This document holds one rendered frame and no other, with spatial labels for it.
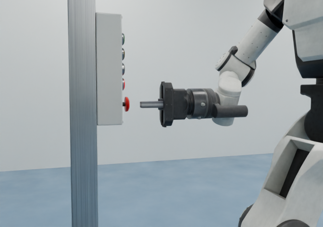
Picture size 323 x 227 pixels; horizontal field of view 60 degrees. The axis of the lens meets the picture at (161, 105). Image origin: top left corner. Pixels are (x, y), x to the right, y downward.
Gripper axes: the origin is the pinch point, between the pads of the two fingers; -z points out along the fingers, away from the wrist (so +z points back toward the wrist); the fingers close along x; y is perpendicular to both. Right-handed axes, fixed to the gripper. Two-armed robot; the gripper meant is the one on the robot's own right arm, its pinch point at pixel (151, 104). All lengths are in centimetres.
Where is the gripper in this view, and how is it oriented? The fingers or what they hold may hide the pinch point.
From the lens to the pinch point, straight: 76.8
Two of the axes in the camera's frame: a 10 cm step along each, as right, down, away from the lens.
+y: 2.8, 0.5, -9.6
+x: 0.0, -10.0, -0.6
